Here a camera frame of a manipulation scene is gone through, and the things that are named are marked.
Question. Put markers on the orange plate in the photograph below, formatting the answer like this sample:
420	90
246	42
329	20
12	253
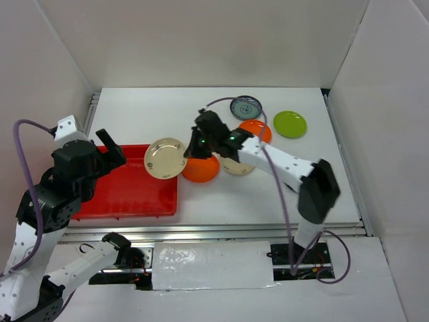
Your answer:
201	170
257	127

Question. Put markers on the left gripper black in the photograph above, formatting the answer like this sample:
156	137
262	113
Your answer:
114	150

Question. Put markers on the blue patterned plate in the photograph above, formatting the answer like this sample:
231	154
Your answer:
245	108

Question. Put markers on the red plastic bin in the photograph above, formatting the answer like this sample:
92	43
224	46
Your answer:
130	191

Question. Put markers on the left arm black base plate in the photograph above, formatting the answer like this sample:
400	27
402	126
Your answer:
131	258

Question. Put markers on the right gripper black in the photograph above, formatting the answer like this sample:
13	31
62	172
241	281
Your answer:
193	151

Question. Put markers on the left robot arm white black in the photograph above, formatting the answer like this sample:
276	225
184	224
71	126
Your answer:
28	292

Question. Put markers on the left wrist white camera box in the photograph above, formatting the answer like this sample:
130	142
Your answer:
68	130

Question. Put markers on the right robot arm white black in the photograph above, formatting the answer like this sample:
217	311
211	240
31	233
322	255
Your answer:
314	182

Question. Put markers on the white foam cover board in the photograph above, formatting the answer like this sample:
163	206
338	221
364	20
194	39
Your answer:
217	265

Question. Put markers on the green plate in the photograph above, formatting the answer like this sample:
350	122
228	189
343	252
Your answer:
290	124

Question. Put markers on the cream plate with red marks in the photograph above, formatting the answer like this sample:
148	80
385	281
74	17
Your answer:
164	159

